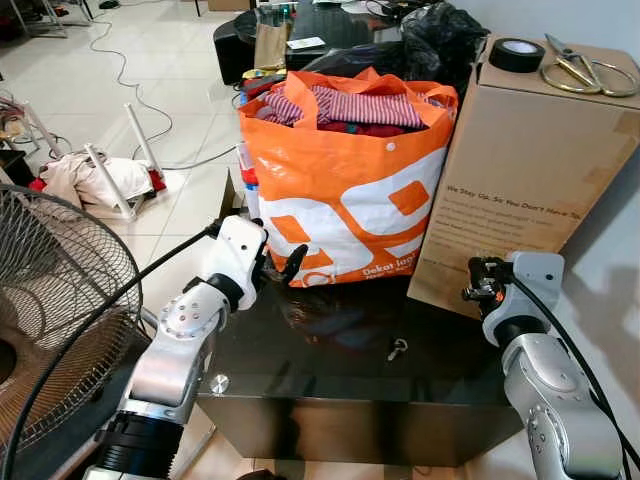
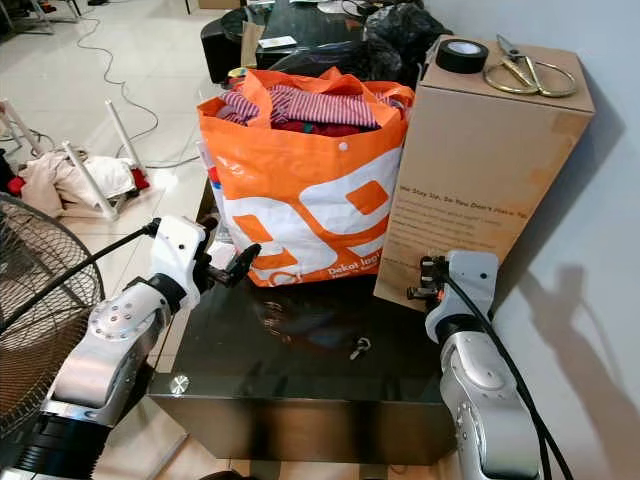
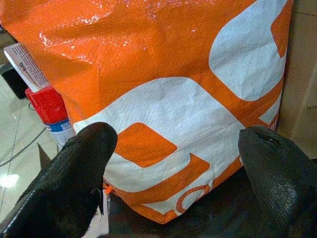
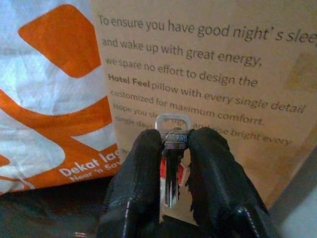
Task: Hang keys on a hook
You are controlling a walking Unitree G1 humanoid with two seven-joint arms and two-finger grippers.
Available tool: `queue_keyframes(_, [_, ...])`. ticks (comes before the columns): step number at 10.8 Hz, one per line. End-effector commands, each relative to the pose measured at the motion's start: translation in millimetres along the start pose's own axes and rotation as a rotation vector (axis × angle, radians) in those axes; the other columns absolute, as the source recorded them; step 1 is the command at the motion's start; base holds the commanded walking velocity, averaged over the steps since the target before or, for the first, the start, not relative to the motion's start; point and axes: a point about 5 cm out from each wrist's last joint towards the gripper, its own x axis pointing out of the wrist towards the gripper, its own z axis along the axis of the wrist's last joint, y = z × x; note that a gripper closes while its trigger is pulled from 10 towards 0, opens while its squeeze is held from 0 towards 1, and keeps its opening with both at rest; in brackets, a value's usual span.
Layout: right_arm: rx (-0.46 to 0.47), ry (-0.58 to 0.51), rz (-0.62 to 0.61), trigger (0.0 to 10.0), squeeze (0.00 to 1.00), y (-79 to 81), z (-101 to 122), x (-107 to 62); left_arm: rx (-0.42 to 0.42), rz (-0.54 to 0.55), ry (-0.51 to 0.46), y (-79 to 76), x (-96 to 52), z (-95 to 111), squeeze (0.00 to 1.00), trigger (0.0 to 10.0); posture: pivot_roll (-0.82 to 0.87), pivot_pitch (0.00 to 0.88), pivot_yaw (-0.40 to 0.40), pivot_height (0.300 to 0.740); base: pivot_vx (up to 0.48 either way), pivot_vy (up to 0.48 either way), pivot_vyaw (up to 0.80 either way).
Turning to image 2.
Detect orange white shopping bag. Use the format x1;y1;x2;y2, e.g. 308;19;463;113
197;67;417;290

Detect tall brown cardboard box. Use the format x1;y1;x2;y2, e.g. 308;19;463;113
373;35;597;312

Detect white folding rack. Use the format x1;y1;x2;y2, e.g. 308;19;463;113
0;99;152;222

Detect black glass table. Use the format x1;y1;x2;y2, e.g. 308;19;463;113
147;274;463;467

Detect beige clothes pile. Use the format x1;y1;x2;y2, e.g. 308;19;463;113
14;150;151;218

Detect red white striped cloth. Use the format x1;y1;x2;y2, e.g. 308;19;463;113
220;84;383;130

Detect brown paper bag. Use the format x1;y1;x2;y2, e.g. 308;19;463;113
239;20;267;72

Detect black tape roll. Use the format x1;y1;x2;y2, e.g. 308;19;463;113
434;38;491;76

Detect black plastic garbage bag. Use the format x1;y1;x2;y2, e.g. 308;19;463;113
265;2;457;87

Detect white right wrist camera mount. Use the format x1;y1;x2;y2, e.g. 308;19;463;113
424;249;501;345

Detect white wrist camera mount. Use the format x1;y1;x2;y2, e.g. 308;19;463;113
424;249;501;345
145;215;212;301

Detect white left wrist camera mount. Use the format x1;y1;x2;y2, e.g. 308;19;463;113
145;215;212;301

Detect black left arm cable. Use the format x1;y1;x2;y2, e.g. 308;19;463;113
0;220;163;336

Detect thin grey floor cable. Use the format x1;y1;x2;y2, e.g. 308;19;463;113
74;14;203;172

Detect black wire cage fan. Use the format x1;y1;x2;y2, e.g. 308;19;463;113
0;192;98;433

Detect gold handled scissors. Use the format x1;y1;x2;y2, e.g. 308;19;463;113
482;35;580;99

